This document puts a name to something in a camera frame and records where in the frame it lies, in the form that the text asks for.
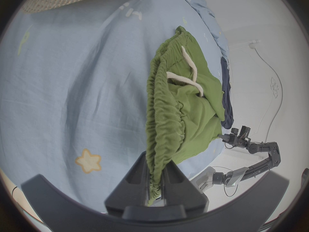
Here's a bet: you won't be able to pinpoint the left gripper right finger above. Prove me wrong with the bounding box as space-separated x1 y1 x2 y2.
164 159 209 214

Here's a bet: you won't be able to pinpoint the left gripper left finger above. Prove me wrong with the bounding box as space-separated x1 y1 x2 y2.
104 151 150 215

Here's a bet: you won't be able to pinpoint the green shorts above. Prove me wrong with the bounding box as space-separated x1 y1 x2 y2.
145 26 226 208

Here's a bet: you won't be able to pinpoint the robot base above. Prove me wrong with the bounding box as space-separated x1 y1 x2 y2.
189 166 216 193

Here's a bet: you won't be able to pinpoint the dark blue garment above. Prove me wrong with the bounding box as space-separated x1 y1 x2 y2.
220 57 234 130

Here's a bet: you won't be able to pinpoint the bed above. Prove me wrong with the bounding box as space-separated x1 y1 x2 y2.
0 0 300 216

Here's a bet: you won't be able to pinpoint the pale blue quilt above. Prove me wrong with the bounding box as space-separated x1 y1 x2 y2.
169 0 229 58

